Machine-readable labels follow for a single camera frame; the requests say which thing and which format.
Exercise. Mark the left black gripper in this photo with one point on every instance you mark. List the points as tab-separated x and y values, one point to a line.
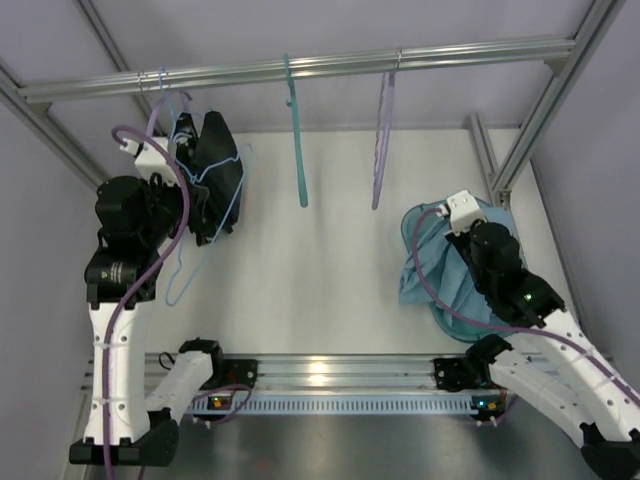
182	163

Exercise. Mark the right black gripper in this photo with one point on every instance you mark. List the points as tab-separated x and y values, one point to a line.
461	241

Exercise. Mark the light blue trousers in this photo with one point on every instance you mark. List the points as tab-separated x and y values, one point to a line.
440	270

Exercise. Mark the blue wire hanger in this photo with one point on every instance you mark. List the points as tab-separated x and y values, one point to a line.
173	295
172	110

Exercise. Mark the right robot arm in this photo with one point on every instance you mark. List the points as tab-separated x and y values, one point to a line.
547	360

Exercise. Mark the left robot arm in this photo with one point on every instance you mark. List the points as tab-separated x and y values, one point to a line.
141	222

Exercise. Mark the black white patterned trousers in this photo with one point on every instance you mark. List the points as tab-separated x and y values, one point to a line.
184	149

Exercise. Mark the teal plastic hanger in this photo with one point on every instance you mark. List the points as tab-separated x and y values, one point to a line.
292	104

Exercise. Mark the purple plastic hanger right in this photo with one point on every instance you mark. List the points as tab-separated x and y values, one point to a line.
383	127

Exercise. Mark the teal plastic basin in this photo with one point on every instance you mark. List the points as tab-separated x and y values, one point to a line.
415	220

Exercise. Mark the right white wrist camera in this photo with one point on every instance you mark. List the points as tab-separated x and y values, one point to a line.
462	211

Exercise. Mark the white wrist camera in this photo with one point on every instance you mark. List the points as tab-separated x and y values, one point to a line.
148	161
462	211

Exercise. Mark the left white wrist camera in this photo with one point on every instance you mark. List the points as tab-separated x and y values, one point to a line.
148	161

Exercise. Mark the aluminium hanging rail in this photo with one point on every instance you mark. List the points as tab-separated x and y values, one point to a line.
142	82

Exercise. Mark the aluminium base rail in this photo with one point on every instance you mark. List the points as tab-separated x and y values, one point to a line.
330	385

